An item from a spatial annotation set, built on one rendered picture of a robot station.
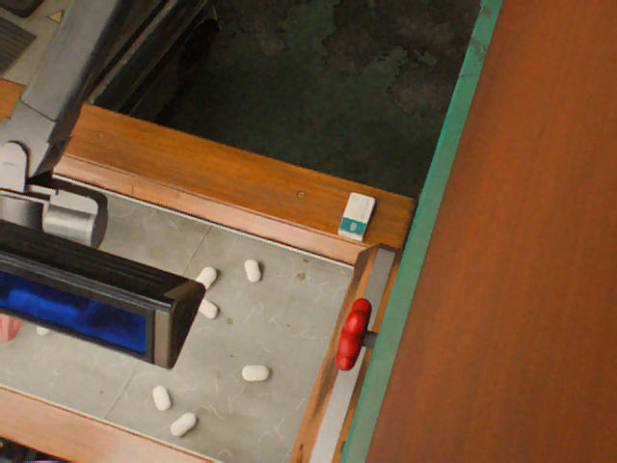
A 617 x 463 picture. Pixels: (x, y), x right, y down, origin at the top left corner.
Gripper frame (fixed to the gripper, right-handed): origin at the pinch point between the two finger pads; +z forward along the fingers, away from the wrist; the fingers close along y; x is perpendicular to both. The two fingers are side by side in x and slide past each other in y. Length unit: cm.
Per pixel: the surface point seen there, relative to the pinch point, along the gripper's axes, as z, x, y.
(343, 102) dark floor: -27, 120, 17
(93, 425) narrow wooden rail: 5.5, -5.0, 15.8
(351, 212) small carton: -23.7, 16.7, 38.2
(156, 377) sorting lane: 0.9, 2.0, 20.0
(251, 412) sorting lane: 1.4, 1.8, 33.3
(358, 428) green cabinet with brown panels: -28, -42, 48
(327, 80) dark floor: -32, 124, 10
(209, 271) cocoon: -12.1, 10.0, 21.8
